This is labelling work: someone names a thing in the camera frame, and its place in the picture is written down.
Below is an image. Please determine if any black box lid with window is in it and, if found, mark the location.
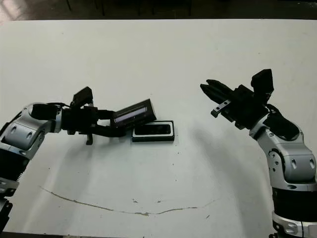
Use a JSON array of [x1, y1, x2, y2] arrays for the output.
[[110, 98, 157, 131]]

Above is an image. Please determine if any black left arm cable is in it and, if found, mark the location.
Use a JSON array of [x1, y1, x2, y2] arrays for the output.
[[47, 102, 74, 109]]

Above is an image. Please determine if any black slim camera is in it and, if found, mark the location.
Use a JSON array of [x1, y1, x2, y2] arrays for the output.
[[135, 123, 172, 136]]

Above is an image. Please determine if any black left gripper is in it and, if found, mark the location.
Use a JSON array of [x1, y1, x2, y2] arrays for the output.
[[60, 105, 126, 146]]

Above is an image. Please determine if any black box base white insert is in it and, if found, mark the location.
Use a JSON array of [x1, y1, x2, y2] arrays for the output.
[[131, 119, 176, 143]]

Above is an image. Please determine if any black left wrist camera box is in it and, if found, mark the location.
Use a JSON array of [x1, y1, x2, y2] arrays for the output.
[[70, 86, 94, 109]]

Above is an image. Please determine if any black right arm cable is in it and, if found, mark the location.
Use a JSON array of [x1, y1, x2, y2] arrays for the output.
[[266, 103, 284, 117]]

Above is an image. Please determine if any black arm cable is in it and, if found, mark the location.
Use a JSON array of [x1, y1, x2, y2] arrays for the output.
[[266, 103, 284, 117], [47, 102, 74, 109]]

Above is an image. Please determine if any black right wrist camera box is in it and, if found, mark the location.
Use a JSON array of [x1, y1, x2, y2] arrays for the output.
[[251, 68, 275, 100]]

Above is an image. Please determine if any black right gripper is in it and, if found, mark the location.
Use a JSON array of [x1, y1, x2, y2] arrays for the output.
[[199, 79, 270, 131]]

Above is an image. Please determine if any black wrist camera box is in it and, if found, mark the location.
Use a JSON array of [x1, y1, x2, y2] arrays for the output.
[[70, 86, 94, 109], [251, 68, 275, 100]]

